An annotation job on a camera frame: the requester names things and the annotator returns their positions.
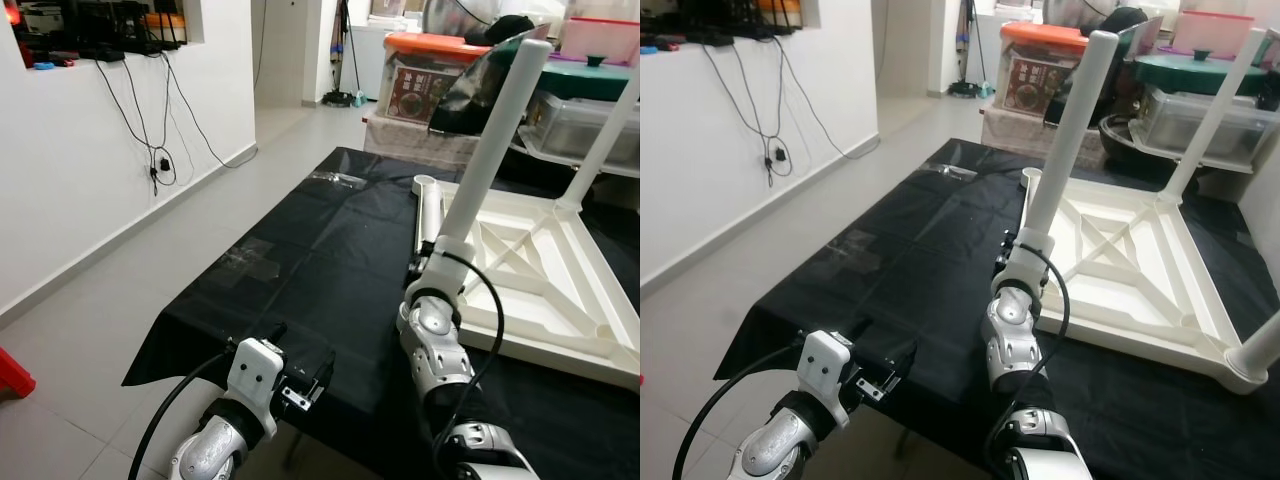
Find clear plastic storage box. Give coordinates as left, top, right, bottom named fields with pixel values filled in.
left=1135, top=85, right=1280, bottom=166
left=520, top=90, right=641, bottom=166

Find white cabinet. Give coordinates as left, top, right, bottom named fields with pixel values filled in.
left=350, top=20, right=401, bottom=101

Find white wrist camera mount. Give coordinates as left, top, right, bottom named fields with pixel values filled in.
left=225, top=338, right=289, bottom=411
left=800, top=330, right=859, bottom=406
left=995, top=228, right=1051, bottom=296
left=405, top=232, right=471, bottom=301

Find beige cloth covered bench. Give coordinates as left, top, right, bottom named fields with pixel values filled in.
left=362, top=115, right=481, bottom=166
left=980, top=108, right=1061, bottom=161

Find dark green round lid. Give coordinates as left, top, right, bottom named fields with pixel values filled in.
left=1135, top=48, right=1261, bottom=96
left=545, top=55, right=641, bottom=101

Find large clear tape patch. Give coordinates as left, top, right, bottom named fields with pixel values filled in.
left=215, top=238, right=286, bottom=281
left=815, top=230, right=886, bottom=273

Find black floor mop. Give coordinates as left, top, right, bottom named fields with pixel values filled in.
left=945, top=0, right=996, bottom=99
left=322, top=0, right=376, bottom=109

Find black glossy bag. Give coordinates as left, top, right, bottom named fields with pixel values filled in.
left=1040, top=10, right=1161, bottom=126
left=430, top=25, right=551, bottom=136

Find silver metal basin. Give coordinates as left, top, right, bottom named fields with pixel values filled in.
left=420, top=0, right=501, bottom=36
left=1040, top=0, right=1116, bottom=29

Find black table cloth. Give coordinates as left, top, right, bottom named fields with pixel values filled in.
left=712, top=138, right=1280, bottom=480
left=120, top=145, right=641, bottom=480

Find orange lid storage box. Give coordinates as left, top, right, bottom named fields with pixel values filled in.
left=998, top=22, right=1091, bottom=119
left=380, top=32, right=496, bottom=126

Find white plastic children table top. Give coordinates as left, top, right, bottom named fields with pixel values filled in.
left=410, top=175, right=641, bottom=391
left=1010, top=168, right=1280, bottom=396

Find pink storage box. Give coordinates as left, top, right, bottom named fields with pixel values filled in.
left=1170, top=10, right=1256, bottom=59
left=560, top=15, right=641, bottom=66

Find black wok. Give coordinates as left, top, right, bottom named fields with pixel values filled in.
left=1098, top=112, right=1181, bottom=166

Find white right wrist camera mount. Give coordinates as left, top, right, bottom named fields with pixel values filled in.
left=995, top=228, right=1051, bottom=296
left=405, top=232, right=471, bottom=301

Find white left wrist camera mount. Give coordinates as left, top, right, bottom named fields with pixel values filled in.
left=800, top=330, right=859, bottom=406
left=225, top=338, right=289, bottom=411

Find black network devices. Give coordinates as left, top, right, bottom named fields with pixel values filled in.
left=10, top=0, right=191, bottom=69
left=640, top=0, right=801, bottom=51

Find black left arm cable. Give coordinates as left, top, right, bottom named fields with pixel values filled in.
left=672, top=345, right=809, bottom=480
left=128, top=348, right=236, bottom=480

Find red plastic stool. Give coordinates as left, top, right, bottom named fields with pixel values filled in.
left=0, top=345, right=36, bottom=399

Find black wall cables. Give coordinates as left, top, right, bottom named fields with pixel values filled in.
left=90, top=50, right=261, bottom=196
left=700, top=45, right=876, bottom=186

